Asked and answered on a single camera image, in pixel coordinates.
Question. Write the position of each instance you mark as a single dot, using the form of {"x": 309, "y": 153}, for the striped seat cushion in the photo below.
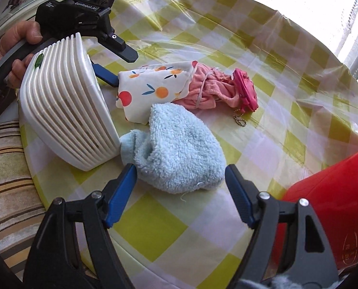
{"x": 7, "y": 180}

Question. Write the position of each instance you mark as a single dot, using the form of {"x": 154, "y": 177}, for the fruit print cloth pouch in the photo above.
{"x": 154, "y": 84}

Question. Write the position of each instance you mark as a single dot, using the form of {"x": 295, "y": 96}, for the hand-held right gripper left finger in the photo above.
{"x": 120, "y": 195}

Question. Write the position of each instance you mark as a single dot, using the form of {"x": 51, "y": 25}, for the white ribbed plastic basket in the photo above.
{"x": 64, "y": 102}

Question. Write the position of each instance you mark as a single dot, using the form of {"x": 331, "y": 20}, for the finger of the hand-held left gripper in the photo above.
{"x": 121, "y": 49}
{"x": 106, "y": 76}

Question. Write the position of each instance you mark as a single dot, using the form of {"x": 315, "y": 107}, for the light blue fuzzy sock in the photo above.
{"x": 179, "y": 150}

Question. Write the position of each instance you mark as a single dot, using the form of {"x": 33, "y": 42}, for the salmon pink fleece cloth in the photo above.
{"x": 212, "y": 88}

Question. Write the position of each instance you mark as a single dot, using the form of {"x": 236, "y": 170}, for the yellow checkered tablecloth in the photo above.
{"x": 227, "y": 36}

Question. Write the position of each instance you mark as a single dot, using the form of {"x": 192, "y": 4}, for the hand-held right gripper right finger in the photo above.
{"x": 240, "y": 195}

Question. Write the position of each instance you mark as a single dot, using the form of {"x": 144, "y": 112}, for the magenta coin purse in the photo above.
{"x": 246, "y": 90}

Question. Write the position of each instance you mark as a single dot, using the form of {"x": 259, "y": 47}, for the person's left hand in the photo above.
{"x": 19, "y": 33}

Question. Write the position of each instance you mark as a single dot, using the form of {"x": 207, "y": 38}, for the red plastic bucket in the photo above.
{"x": 332, "y": 192}

